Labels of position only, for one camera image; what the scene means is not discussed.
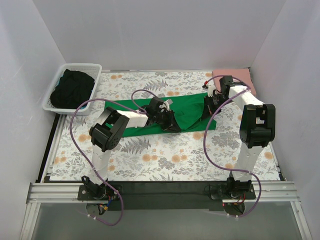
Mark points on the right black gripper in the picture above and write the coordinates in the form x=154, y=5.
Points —
x=210, y=105

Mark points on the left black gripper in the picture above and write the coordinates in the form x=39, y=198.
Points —
x=165, y=119

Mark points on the green t shirt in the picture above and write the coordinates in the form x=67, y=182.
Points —
x=188, y=111

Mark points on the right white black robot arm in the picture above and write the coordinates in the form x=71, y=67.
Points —
x=256, y=131

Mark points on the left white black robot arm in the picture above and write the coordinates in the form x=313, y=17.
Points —
x=110, y=127

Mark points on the folded pink printed t shirt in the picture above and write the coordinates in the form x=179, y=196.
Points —
x=242, y=74

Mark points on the floral patterned table mat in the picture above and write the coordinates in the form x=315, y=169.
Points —
x=189, y=156

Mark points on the black clothes in basket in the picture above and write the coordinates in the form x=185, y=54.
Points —
x=74, y=88

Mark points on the white plastic laundry basket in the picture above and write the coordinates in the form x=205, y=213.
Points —
x=92, y=69

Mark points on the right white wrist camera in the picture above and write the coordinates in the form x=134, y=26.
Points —
x=210, y=89

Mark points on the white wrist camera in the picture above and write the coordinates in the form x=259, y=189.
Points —
x=166, y=104
x=210, y=89

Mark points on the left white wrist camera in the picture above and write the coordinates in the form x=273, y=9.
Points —
x=166, y=104

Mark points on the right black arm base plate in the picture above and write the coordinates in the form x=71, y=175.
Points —
x=219, y=191

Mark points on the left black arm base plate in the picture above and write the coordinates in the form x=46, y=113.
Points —
x=97, y=193

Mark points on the aluminium frame rail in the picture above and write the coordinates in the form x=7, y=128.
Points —
x=156, y=195

